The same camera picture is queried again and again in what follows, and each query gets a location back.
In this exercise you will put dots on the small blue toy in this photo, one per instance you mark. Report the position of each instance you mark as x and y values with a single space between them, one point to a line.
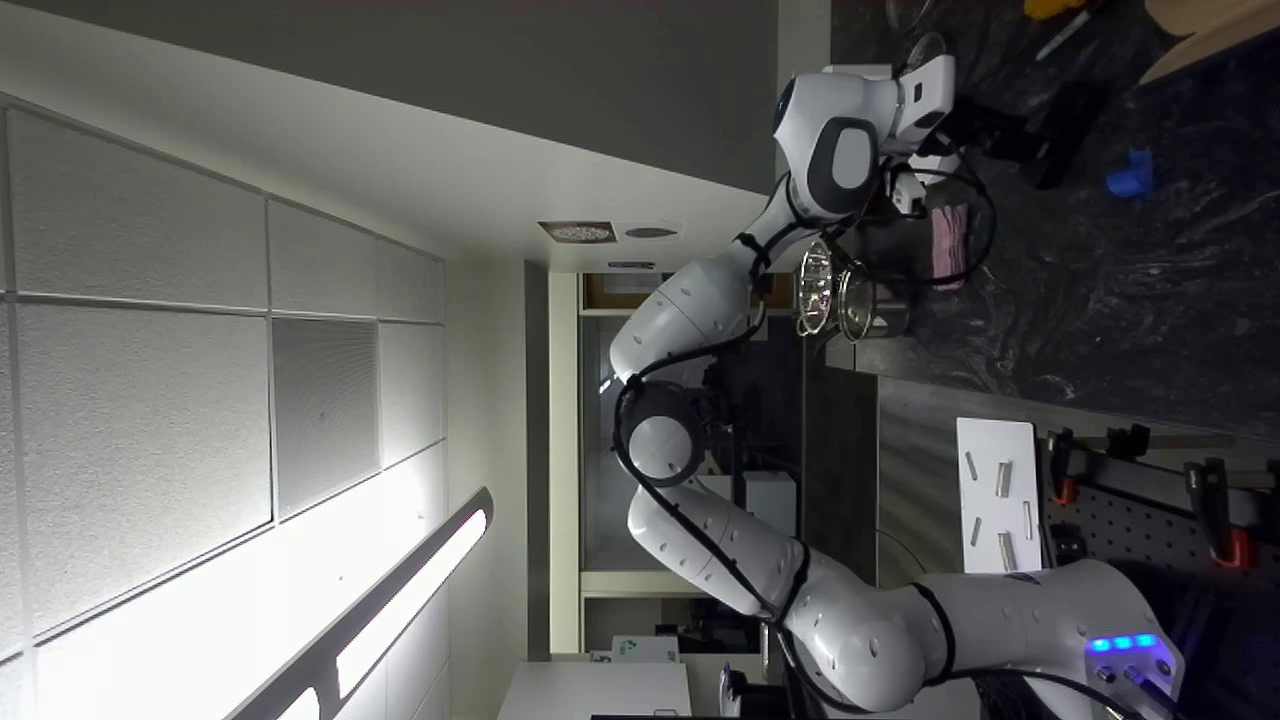
1130 172

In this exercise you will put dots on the round ceiling fixture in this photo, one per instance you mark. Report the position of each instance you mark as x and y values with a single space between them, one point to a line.
650 234

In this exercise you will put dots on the white marker pen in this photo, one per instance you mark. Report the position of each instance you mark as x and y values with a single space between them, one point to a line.
1066 37

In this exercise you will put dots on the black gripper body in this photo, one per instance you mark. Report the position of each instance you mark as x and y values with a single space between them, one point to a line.
989 131

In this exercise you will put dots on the orange black clamp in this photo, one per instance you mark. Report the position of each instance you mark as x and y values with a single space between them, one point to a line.
1221 515
1095 461

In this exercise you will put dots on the clear glass cup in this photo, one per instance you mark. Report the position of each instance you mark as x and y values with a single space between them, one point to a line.
861 303
818 285

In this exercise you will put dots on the white box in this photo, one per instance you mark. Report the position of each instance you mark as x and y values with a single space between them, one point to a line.
997 494

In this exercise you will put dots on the white shelf unit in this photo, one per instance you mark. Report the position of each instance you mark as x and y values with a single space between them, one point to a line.
566 442

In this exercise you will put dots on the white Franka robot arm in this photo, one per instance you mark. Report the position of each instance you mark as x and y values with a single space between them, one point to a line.
692 313

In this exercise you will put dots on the black perforated mounting board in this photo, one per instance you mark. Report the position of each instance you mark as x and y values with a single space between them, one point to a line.
1146 532

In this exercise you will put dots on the yellow orange object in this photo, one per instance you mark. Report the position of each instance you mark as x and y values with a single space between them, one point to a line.
1053 7

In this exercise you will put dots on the long ceiling light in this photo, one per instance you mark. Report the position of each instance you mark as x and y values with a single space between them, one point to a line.
401 602

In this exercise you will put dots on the square ceiling vent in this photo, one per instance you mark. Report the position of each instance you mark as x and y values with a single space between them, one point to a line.
578 228

